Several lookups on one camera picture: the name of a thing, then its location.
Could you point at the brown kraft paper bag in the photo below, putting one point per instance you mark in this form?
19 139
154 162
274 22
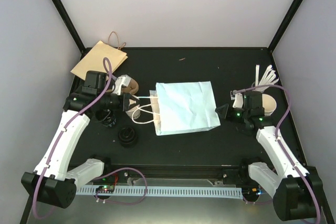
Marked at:
93 60

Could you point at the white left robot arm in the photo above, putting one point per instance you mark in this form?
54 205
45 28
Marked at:
51 182

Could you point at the clear cup of stirrers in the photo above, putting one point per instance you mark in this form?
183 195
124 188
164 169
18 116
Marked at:
262 82

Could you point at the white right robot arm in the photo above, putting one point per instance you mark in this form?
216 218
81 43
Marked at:
295 191

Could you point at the white paper coffee cup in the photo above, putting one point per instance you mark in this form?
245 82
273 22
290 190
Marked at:
134 113

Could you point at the stack of white paper cups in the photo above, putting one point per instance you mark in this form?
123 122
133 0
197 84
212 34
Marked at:
269 104

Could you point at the black frame post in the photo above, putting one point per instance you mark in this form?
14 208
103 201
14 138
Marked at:
284 24
69 24

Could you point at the black frame post right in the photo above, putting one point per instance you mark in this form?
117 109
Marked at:
284 24

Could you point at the black circuit board with leds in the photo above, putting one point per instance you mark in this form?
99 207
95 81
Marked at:
105 189

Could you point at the black paper coffee cup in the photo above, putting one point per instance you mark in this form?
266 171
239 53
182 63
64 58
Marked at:
106 120

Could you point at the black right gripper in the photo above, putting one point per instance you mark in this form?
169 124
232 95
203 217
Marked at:
226 114

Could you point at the stack of black lids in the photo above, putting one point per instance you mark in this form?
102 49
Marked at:
128 137

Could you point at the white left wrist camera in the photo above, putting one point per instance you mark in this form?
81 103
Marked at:
121 82

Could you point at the black frame post left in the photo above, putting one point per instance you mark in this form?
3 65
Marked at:
69 24

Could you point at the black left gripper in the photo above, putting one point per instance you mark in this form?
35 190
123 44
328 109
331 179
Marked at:
124 103

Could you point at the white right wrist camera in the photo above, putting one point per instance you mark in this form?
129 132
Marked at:
237 99

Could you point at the light blue paper bag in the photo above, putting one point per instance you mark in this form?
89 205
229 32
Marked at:
179 108

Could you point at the light blue cable duct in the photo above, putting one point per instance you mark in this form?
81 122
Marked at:
164 191

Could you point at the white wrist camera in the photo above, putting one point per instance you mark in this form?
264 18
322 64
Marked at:
121 82
237 99

